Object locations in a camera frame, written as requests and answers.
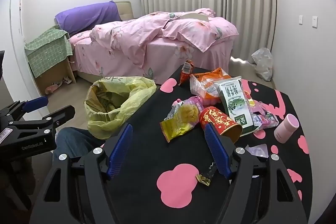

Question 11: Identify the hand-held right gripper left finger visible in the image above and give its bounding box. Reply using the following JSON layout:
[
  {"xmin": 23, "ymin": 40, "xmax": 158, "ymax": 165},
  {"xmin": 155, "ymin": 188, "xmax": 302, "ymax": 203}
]
[{"xmin": 31, "ymin": 123, "xmax": 133, "ymax": 224}]

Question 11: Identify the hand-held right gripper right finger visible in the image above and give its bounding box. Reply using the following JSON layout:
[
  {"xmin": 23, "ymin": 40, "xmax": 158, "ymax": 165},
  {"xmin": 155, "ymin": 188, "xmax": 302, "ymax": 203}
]
[{"xmin": 205, "ymin": 124, "xmax": 307, "ymax": 224}]

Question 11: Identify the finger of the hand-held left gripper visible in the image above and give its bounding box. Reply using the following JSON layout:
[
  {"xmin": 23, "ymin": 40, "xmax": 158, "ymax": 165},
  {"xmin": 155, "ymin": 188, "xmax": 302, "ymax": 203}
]
[
  {"xmin": 0, "ymin": 97, "xmax": 49, "ymax": 120},
  {"xmin": 9, "ymin": 105, "xmax": 76, "ymax": 135}
]

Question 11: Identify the red gold paper cup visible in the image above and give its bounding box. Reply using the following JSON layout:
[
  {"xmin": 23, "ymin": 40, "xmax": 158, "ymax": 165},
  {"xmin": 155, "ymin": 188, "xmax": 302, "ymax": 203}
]
[{"xmin": 199, "ymin": 106, "xmax": 243, "ymax": 143}]

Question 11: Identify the small gold black wrapper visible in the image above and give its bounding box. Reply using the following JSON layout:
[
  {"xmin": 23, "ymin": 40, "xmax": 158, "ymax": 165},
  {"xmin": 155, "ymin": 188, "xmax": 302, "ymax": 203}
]
[{"xmin": 195, "ymin": 161, "xmax": 218, "ymax": 187}]

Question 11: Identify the clear plastic wrapper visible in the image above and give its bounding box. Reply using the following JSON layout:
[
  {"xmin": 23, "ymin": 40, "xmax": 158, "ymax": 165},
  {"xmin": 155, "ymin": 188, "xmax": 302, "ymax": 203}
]
[{"xmin": 245, "ymin": 144, "xmax": 269, "ymax": 159}]

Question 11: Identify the green white milk carton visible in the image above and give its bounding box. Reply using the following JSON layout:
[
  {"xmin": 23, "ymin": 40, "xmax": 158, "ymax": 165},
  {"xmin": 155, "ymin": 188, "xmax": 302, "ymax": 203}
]
[{"xmin": 214, "ymin": 77, "xmax": 255, "ymax": 136}]

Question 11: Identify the yellow snack wrapper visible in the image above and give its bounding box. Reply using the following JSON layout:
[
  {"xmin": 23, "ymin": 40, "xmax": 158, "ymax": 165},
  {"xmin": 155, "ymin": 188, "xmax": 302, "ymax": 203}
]
[{"xmin": 160, "ymin": 104, "xmax": 204, "ymax": 143}]

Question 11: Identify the pink foil wrapper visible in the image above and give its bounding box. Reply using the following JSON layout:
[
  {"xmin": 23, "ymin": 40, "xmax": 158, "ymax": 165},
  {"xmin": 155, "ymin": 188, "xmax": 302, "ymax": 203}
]
[{"xmin": 184, "ymin": 95, "xmax": 205, "ymax": 111}]

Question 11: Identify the colourful tissue pack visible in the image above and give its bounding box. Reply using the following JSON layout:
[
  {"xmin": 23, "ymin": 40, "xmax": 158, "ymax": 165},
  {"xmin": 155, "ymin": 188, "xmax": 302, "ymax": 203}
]
[{"xmin": 248, "ymin": 106, "xmax": 279, "ymax": 131}]

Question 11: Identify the pink cylindrical container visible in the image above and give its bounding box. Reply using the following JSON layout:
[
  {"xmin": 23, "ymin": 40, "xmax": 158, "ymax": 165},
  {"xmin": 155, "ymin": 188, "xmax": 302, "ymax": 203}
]
[{"xmin": 274, "ymin": 114, "xmax": 300, "ymax": 144}]

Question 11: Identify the orange snack bag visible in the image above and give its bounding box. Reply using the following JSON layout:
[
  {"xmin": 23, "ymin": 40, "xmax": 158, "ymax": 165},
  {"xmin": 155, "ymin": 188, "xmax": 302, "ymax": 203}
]
[{"xmin": 189, "ymin": 68, "xmax": 233, "ymax": 106}]

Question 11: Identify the red orange sauce packet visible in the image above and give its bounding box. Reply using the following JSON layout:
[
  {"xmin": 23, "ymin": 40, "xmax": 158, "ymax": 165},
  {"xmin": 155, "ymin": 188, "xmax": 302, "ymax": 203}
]
[{"xmin": 179, "ymin": 60, "xmax": 195, "ymax": 86}]

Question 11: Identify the black pink patterned tablecloth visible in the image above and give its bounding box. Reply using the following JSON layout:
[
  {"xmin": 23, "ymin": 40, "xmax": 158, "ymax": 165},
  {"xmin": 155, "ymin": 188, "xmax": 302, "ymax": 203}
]
[{"xmin": 101, "ymin": 65, "xmax": 313, "ymax": 224}]

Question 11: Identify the person's leg in jeans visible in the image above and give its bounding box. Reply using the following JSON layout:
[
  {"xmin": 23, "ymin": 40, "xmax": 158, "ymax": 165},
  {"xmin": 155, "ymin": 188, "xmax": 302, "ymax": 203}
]
[{"xmin": 52, "ymin": 127, "xmax": 105, "ymax": 164}]

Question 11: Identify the wooden nightstand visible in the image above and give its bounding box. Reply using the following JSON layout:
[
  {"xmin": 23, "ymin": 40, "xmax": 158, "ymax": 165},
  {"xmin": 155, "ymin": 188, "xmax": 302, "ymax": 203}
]
[{"xmin": 33, "ymin": 56, "xmax": 77, "ymax": 96}]

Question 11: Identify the green checked cloth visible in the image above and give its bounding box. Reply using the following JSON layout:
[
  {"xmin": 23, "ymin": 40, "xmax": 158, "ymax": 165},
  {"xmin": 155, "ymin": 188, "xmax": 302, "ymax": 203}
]
[{"xmin": 24, "ymin": 25, "xmax": 73, "ymax": 79}]

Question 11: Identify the white plastic bag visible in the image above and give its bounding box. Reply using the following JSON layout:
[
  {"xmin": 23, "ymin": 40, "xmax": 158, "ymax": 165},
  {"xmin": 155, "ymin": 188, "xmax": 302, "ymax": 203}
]
[{"xmin": 251, "ymin": 48, "xmax": 273, "ymax": 82}]

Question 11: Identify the purple pillow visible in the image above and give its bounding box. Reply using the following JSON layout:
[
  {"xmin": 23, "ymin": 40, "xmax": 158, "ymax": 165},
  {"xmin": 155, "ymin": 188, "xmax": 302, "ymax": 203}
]
[{"xmin": 55, "ymin": 2, "xmax": 122, "ymax": 37}]

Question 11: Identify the bed with pink sheet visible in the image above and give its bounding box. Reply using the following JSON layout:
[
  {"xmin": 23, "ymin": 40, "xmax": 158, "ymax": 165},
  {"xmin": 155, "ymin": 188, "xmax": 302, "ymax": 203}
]
[{"xmin": 69, "ymin": 10, "xmax": 239, "ymax": 80}]

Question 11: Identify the pink floral duvet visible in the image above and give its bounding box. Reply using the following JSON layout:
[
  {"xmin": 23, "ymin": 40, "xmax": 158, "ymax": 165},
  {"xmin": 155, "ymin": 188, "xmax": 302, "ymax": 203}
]
[{"xmin": 89, "ymin": 7, "xmax": 239, "ymax": 68}]

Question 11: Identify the beige headboard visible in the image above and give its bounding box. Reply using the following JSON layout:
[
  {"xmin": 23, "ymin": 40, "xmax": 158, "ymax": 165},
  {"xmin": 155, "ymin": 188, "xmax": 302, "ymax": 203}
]
[{"xmin": 115, "ymin": 1, "xmax": 135, "ymax": 21}]

